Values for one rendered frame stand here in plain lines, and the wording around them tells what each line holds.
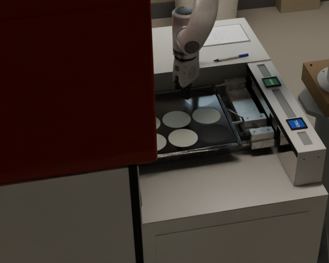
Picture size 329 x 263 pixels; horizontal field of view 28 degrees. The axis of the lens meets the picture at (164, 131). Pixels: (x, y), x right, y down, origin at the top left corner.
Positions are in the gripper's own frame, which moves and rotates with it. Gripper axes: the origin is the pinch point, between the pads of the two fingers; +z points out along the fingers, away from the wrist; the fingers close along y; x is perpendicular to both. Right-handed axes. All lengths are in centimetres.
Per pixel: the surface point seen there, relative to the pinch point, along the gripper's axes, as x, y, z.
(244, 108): -14.6, 15.8, 10.0
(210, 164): -18.4, -11.2, 16.0
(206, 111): -5.9, 4.0, 8.0
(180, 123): -2.8, -7.1, 8.0
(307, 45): 52, 213, 98
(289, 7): 86, 249, 94
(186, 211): -24.9, -34.5, 16.0
